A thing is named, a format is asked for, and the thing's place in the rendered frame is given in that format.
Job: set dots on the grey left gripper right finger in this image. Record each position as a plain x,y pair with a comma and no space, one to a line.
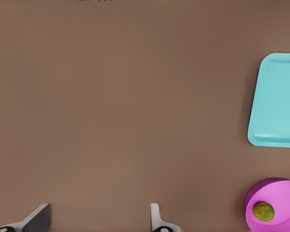
155,217

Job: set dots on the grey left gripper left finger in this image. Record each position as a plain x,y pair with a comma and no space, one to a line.
38,218

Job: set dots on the magenta plate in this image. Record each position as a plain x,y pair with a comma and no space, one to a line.
280,200

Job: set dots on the orange fruit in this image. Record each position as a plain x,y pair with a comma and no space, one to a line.
263,212

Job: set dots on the turquoise tray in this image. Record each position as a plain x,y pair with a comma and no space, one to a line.
276,101

